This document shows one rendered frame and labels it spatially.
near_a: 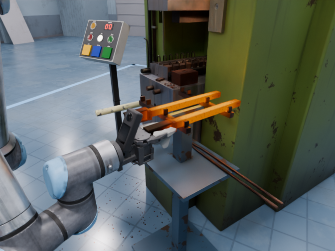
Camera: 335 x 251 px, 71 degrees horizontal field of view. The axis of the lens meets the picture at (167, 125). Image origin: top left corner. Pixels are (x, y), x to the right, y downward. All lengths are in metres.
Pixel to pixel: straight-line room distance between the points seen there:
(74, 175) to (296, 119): 1.26
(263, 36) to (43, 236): 1.04
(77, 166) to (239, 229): 1.33
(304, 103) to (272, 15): 0.55
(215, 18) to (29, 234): 1.05
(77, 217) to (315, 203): 1.77
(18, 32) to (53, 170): 10.42
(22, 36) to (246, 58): 10.22
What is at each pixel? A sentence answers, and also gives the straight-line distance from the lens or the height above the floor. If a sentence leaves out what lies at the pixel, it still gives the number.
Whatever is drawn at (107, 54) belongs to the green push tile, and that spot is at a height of 1.00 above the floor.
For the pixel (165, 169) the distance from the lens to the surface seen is 0.99.
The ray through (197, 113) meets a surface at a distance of 0.82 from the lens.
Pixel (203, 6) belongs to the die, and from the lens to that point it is 1.42.
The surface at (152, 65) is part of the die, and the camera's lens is 1.47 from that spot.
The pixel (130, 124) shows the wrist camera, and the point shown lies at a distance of 0.63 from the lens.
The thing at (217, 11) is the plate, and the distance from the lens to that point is 1.19.
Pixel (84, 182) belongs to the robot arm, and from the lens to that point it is 0.60.
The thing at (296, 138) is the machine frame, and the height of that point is 0.60.
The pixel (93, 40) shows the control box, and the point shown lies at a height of 1.07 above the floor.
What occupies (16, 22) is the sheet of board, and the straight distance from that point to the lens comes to 11.03.
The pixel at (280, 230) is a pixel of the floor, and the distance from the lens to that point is 1.81.
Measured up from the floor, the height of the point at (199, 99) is 0.96.
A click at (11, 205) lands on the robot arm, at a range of 0.59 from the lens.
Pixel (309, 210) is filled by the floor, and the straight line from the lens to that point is 2.04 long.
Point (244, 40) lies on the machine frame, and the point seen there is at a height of 1.16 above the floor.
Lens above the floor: 1.30
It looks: 27 degrees down
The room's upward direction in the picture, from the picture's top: straight up
